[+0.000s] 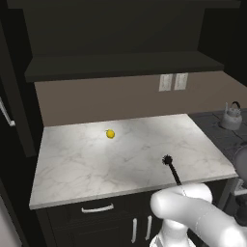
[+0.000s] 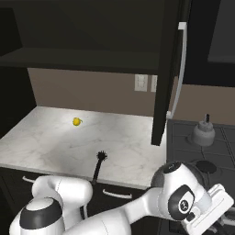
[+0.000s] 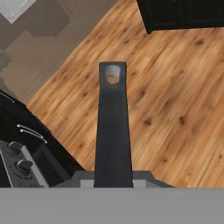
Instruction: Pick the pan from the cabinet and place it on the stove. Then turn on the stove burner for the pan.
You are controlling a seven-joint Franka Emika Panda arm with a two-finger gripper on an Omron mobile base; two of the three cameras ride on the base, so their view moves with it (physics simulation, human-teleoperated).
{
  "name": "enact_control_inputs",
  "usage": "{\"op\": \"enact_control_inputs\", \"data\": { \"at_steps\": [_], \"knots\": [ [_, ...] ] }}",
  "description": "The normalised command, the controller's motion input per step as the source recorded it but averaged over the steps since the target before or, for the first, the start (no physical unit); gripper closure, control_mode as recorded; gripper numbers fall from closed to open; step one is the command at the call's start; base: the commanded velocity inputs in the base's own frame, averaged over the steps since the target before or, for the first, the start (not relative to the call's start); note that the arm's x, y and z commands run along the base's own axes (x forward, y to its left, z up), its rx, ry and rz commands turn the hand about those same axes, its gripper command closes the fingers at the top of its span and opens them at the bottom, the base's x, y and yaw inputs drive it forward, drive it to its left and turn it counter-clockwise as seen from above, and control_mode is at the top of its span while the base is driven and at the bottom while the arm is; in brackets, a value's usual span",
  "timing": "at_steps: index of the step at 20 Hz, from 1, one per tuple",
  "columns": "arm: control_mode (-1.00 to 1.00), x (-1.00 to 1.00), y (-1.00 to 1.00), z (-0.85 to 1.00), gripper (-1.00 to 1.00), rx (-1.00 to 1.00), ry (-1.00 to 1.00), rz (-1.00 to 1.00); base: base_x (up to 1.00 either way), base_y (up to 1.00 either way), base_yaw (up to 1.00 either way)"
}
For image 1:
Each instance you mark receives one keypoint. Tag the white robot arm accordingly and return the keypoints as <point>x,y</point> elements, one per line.
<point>196,212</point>

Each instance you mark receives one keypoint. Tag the dark grey stove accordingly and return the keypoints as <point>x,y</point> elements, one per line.
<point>212,128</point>

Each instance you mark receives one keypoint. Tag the dark base cabinet door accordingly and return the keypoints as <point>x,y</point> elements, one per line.
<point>151,225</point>
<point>96,236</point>

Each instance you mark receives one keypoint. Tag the dark tall cabinet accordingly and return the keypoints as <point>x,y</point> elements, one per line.
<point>16,96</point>

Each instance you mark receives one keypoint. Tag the yellow lemon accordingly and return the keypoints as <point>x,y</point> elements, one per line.
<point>110,133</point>

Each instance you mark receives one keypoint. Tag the black dish brush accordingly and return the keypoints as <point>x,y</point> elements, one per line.
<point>174,171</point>

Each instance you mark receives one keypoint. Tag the dark drawer front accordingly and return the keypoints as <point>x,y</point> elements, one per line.
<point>96,216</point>

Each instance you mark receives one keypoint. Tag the grey kettle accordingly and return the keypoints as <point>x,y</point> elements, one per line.
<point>231,120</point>

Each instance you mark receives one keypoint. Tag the white wall outlet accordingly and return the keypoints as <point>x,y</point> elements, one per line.
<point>166,82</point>
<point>181,81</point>

